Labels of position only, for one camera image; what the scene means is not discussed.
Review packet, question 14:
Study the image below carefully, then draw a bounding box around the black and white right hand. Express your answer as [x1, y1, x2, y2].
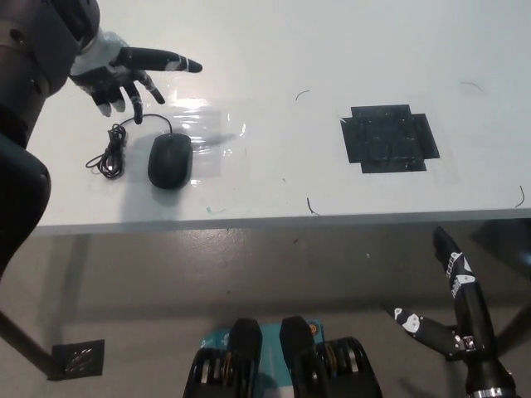
[385, 226, 501, 366]

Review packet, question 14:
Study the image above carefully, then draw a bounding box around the black table foot plate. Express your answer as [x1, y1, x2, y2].
[47, 338, 105, 381]

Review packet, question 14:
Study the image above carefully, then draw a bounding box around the black tape patch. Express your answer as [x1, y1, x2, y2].
[339, 104, 441, 174]

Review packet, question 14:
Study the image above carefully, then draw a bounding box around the white and black left hand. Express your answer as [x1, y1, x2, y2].
[68, 31, 204, 125]

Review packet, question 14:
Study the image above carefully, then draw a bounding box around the black computer mouse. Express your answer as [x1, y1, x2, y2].
[147, 133, 193, 190]

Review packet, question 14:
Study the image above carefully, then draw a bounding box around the black table leg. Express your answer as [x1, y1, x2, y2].
[0, 308, 57, 381]
[495, 305, 531, 360]

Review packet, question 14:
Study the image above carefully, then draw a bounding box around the black mouse cable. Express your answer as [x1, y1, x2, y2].
[85, 114, 174, 180]

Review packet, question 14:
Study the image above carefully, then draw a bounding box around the transparent tape sheet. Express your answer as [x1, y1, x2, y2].
[124, 97, 250, 183]

